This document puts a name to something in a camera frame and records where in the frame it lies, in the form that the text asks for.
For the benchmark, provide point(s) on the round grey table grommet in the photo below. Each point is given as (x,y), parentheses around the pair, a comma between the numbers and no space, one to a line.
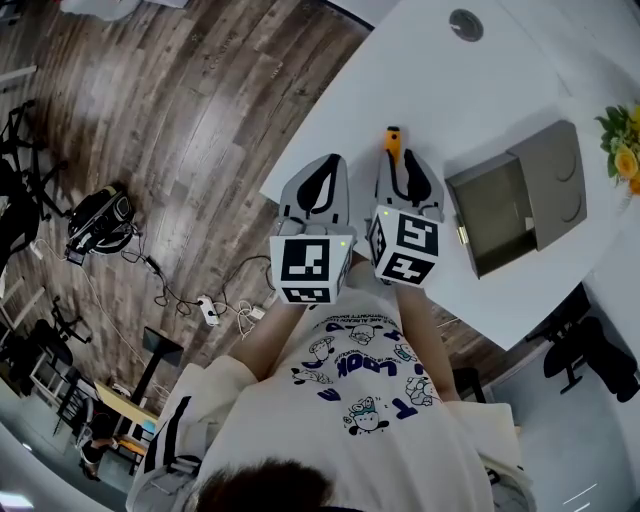
(466,25)

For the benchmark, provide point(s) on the person's right forearm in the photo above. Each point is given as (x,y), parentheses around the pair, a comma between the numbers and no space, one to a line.
(425,340)

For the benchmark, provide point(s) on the black backpack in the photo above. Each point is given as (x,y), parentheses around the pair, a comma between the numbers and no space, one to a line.
(100,220)

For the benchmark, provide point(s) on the black office chair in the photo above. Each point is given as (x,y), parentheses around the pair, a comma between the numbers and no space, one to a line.
(55,340)
(595,355)
(20,200)

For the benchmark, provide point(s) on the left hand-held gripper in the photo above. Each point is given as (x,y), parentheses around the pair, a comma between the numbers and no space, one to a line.
(305,260)

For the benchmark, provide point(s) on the white power strip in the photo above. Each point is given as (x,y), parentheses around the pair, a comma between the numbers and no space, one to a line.
(209,310)

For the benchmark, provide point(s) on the person's left forearm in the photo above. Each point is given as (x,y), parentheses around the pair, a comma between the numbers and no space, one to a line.
(272,340)

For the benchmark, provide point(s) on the grey box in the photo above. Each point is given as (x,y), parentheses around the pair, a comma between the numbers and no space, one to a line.
(555,165)

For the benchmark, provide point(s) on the black stand base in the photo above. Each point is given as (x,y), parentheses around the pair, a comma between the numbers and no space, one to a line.
(162,345)

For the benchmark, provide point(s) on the yellow and white flower bouquet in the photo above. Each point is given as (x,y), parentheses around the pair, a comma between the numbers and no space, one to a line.
(625,155)

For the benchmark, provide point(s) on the light wooden desk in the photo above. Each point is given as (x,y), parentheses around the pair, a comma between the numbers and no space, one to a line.
(122,407)

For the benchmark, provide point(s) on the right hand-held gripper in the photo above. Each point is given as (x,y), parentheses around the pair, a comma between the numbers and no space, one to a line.
(410,245)

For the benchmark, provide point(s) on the white printed t-shirt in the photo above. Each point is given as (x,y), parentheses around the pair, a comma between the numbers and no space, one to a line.
(325,440)

